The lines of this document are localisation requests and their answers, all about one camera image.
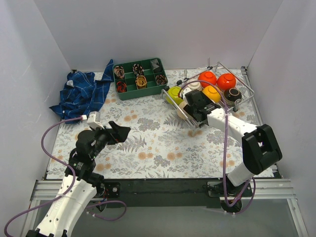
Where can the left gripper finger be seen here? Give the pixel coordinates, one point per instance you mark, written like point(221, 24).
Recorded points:
point(115, 130)
point(124, 136)

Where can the orange bowl rear right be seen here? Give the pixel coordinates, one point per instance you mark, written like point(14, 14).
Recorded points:
point(226, 81)

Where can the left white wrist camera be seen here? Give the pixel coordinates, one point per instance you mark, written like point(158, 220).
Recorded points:
point(94, 120)

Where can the brown patterned white bowl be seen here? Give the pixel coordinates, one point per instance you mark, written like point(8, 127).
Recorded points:
point(193, 84)

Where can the blue plaid cloth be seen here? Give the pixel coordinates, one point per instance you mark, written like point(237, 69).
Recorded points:
point(83, 93)

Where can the black brown bowl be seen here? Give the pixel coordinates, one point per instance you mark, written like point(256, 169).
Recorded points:
point(231, 96)

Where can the brown ties bottom right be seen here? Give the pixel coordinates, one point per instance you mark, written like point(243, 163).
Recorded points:
point(161, 79)

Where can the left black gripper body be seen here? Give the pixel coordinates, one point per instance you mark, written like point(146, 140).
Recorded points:
point(111, 135)

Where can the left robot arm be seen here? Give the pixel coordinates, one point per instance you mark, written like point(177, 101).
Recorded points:
point(80, 183)

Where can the orange bowl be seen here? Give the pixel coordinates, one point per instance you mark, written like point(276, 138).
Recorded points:
point(209, 77)
point(226, 81)

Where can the green compartment tray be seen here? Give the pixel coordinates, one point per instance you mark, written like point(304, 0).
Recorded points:
point(128, 72)

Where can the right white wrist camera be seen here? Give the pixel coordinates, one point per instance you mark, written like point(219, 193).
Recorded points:
point(184, 92)

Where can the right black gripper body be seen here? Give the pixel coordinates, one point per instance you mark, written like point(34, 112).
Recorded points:
point(193, 108)

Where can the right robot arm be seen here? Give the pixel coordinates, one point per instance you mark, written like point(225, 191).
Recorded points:
point(260, 149)

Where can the orange bowl rear left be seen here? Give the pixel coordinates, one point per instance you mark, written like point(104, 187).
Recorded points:
point(209, 77)

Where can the red black ties bottom left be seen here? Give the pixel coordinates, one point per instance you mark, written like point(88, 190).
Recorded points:
point(121, 87)

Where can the yellow bowl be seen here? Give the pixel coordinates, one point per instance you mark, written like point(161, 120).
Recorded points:
point(212, 93)

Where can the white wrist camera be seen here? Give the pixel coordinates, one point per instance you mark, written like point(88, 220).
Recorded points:
point(94, 120)
point(184, 92)

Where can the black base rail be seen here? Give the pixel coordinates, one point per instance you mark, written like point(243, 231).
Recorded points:
point(204, 192)

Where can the metal dish rack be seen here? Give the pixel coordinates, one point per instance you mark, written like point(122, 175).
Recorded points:
point(219, 69)

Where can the beige bowl with drawing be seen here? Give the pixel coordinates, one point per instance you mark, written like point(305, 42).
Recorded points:
point(181, 112)

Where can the lime green bowl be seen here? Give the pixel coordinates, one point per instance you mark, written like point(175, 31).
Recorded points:
point(173, 94)

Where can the yellow ties bottom middle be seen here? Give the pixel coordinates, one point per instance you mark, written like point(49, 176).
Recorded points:
point(141, 82)

